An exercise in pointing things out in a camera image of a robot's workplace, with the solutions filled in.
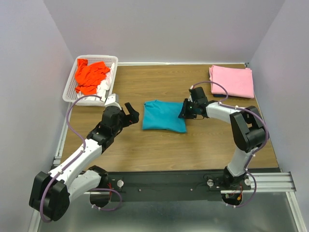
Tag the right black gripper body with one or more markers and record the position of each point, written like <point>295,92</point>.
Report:
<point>195,106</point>

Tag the white t shirt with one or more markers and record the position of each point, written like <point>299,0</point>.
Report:
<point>105,84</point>

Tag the folded dark navy shirt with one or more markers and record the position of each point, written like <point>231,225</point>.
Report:
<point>219,95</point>

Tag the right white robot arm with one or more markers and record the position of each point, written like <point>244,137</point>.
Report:
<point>248,129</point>

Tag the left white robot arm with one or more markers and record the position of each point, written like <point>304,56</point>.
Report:
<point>52,192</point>

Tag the white plastic laundry basket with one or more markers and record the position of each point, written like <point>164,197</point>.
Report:
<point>70,94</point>

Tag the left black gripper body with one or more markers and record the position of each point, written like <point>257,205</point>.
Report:
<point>117,128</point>

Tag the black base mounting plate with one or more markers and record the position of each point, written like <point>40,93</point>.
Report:
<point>159,186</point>

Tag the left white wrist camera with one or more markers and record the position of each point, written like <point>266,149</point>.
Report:
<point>112,100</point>

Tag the folded pink t shirt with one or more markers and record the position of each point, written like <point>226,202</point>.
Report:
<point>237,82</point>

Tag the orange t shirt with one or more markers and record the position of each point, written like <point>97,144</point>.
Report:
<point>89,77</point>

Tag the aluminium frame rail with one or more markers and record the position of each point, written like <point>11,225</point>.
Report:
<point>260,182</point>

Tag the teal polo shirt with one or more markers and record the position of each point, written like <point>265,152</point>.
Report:
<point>162,115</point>

